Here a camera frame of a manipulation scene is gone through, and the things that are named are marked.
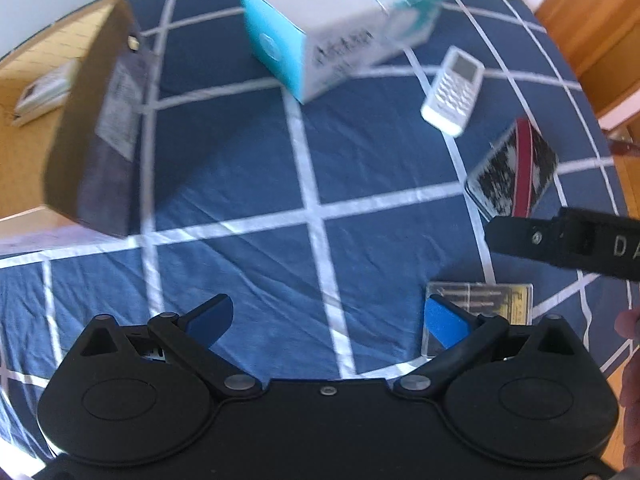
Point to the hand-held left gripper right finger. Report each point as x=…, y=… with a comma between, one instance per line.
x=442, y=320

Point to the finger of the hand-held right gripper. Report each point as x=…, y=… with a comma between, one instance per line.
x=520, y=237

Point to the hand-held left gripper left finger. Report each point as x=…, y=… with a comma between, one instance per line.
x=212, y=317

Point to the black notebook with red band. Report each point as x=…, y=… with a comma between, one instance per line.
x=505, y=175

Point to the yellow-lined cardboard box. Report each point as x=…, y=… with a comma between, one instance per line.
x=85, y=110

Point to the white remote with large display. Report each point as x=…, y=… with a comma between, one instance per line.
x=42, y=92

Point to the teal and white mask box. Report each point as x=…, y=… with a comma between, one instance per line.
x=280, y=40

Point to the person's right hand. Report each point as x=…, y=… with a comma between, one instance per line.
x=629, y=324

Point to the clear plastic case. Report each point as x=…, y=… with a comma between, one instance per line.
x=495, y=300

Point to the blue checked bedsheet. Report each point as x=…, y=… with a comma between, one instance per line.
x=250, y=200

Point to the slim white remote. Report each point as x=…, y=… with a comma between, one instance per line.
x=452, y=90

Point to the wooden cabinet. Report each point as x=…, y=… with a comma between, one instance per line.
x=600, y=35

